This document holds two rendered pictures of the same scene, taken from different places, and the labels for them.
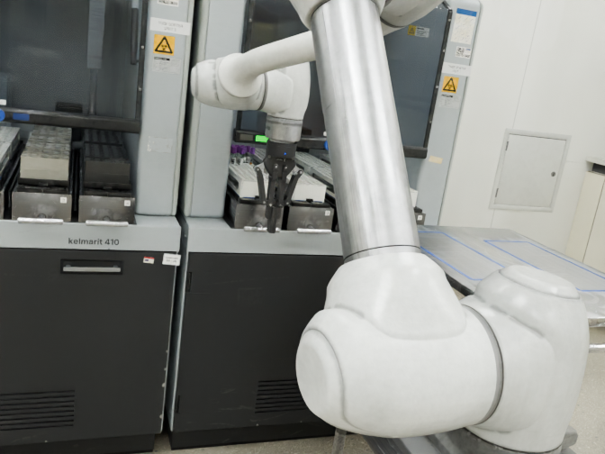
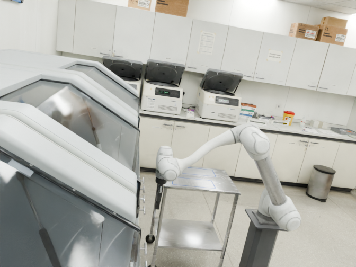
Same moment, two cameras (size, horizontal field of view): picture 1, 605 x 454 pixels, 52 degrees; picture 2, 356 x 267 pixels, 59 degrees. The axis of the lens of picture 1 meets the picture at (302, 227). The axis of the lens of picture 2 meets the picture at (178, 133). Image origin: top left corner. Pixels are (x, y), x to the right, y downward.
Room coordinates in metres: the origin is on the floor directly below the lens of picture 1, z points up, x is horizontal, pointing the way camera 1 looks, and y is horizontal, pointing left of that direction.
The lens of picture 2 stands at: (1.10, 1.91, 1.85)
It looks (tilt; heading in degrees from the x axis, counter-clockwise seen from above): 16 degrees down; 282
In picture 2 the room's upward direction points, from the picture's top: 10 degrees clockwise
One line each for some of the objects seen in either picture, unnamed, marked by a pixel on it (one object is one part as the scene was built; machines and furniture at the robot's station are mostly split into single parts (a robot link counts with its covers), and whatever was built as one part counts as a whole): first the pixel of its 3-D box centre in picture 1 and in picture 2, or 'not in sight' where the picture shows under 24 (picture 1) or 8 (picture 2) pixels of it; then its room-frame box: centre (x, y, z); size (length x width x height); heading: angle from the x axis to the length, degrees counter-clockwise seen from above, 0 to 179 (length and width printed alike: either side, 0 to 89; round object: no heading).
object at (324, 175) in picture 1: (338, 186); not in sight; (1.93, -0.10, 0.83); 0.30 x 0.10 x 0.06; 21
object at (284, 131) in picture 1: (283, 129); (162, 172); (1.54, 0.08, 1.03); 0.09 x 0.09 x 0.06
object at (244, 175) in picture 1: (245, 180); not in sight; (1.82, 0.19, 0.83); 0.30 x 0.10 x 0.06; 21
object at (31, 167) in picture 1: (44, 168); not in sight; (1.53, 0.67, 0.85); 0.12 x 0.02 x 0.06; 112
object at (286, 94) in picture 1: (284, 85); (165, 158); (1.53, 0.09, 1.14); 0.13 x 0.11 x 0.16; 116
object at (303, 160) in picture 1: (306, 167); not in sight; (2.22, 0.02, 0.83); 0.30 x 0.10 x 0.06; 21
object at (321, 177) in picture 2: not in sight; (320, 182); (-0.18, -2.77, 0.23); 0.38 x 0.31 x 0.46; 111
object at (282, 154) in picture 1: (279, 158); (160, 183); (1.54, 0.08, 0.96); 0.08 x 0.07 x 0.09; 111
